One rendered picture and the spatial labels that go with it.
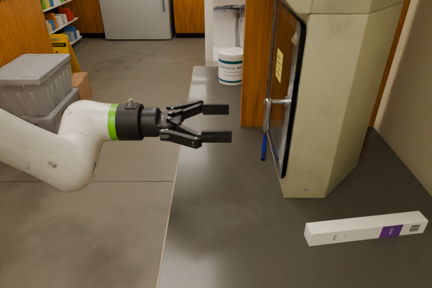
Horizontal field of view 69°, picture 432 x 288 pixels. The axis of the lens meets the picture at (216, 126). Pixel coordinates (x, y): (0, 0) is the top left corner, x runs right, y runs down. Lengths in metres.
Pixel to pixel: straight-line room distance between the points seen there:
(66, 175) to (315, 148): 0.56
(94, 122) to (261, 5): 0.59
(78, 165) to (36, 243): 1.54
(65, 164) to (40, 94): 2.03
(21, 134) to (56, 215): 1.67
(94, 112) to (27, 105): 2.06
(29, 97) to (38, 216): 0.92
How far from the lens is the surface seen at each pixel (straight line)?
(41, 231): 2.29
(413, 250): 0.87
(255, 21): 1.02
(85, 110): 0.80
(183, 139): 0.71
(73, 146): 0.73
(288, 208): 0.85
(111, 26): 5.92
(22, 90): 2.77
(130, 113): 0.77
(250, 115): 1.14
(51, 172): 0.72
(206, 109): 0.84
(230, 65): 1.45
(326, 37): 0.68
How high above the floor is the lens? 1.53
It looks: 31 degrees down
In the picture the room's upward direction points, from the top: straight up
